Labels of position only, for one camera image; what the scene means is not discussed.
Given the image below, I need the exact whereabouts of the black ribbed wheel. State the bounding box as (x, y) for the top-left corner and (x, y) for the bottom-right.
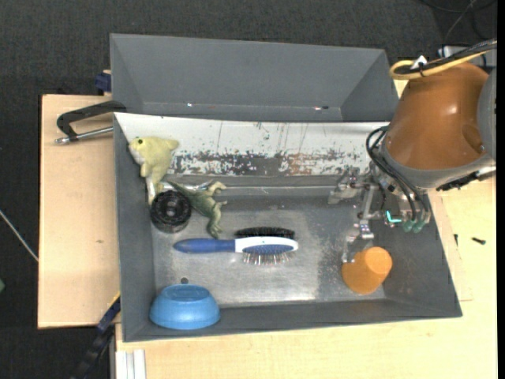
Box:
(149, 189), (193, 235)

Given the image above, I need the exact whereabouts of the yellow-green plush toy animal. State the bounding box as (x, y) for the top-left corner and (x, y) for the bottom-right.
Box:
(127, 135), (181, 205)

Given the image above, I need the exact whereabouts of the pale wood flat board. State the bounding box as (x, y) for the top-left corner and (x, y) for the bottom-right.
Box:
(36, 93), (122, 330)

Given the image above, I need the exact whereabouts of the blue and white hairbrush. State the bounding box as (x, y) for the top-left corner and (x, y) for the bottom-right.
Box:
(172, 235), (300, 268)

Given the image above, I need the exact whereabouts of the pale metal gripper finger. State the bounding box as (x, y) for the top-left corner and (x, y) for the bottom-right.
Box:
(327, 174), (361, 205)
(341, 220), (376, 264)

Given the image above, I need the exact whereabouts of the blue bowl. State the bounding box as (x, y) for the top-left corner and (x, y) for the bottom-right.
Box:
(148, 283), (222, 331)

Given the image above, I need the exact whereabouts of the green toy dinosaur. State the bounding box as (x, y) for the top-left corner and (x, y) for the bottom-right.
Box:
(166, 179), (230, 240)

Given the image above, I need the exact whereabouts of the grey metal bin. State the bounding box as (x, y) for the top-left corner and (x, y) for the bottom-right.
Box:
(109, 32), (464, 343)

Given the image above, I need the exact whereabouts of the orange cup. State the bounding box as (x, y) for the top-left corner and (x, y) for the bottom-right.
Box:
(340, 246), (394, 295)

